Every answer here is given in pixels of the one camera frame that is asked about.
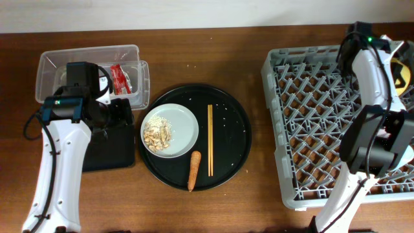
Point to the grey dishwasher rack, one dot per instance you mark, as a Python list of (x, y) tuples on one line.
[(311, 107)]

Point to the nut shells and rice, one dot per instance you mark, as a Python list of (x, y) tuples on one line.
[(157, 133)]

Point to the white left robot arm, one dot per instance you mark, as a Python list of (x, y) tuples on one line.
[(80, 134)]

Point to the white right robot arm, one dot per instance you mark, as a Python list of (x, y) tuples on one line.
[(378, 140)]

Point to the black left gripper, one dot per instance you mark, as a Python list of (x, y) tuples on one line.
[(123, 114)]

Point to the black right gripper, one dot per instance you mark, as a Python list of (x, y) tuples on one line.
[(396, 73)]

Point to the red snack wrapper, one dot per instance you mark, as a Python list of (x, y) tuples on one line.
[(121, 81)]

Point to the round black serving tray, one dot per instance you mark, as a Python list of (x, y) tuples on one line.
[(232, 138)]

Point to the orange carrot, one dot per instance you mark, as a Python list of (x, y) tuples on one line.
[(194, 167)]

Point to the clear plastic bin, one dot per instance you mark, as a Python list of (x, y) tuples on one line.
[(52, 70)]

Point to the yellow bowl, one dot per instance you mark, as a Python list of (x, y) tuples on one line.
[(401, 76)]

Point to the black rectangular tray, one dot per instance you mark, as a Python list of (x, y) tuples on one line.
[(114, 148)]

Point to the grey round plate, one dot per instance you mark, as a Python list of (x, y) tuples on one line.
[(184, 127)]

